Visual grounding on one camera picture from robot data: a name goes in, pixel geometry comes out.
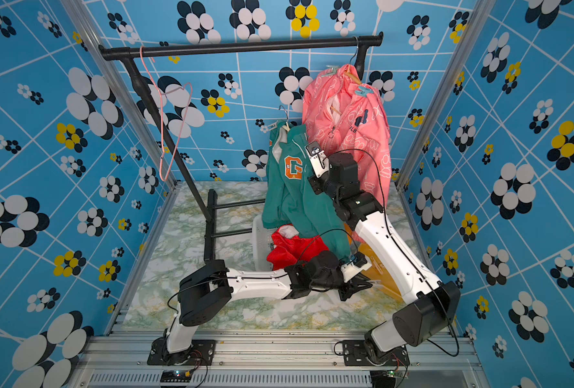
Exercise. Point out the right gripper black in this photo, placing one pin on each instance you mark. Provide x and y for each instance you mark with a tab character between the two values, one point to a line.
316	183

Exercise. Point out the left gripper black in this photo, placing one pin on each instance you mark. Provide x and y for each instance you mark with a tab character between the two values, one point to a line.
355	278

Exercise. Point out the green letter jacket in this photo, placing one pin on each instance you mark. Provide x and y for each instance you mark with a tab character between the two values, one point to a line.
290	198

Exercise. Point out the red white rainbow jacket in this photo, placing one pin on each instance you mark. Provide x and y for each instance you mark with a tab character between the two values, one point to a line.
289	247

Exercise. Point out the wooden hanger of green jacket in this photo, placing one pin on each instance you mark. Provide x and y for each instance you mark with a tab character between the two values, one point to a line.
285	125

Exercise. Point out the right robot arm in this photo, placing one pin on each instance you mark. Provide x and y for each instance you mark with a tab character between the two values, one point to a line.
430	304

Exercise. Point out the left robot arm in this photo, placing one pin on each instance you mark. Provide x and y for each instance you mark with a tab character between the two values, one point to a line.
205	292

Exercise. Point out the wooden hanger of pink jacket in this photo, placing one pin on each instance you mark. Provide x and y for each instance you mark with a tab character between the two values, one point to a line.
344	82

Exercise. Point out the yellow plastic tub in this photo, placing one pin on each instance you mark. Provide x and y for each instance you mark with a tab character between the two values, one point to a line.
378	273

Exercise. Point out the pink printed jacket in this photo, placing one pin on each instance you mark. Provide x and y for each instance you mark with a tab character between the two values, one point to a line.
362	130

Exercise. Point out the white plastic basket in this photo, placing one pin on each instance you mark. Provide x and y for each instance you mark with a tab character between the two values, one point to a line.
262	245

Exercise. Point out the green circuit board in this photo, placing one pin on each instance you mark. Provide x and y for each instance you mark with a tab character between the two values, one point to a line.
176	376

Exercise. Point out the black clothes rack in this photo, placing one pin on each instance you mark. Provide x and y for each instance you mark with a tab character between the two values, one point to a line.
127	56

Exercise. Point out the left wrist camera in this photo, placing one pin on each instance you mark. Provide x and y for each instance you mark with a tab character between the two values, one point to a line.
352	269

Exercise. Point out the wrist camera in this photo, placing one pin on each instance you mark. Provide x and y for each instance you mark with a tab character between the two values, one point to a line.
352	269
319	161

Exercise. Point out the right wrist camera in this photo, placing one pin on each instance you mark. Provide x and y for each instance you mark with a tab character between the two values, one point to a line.
319	161

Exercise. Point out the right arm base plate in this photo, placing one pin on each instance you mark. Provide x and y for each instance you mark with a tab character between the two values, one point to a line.
358	353

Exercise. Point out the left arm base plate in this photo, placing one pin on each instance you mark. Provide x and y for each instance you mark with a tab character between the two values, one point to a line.
201	352

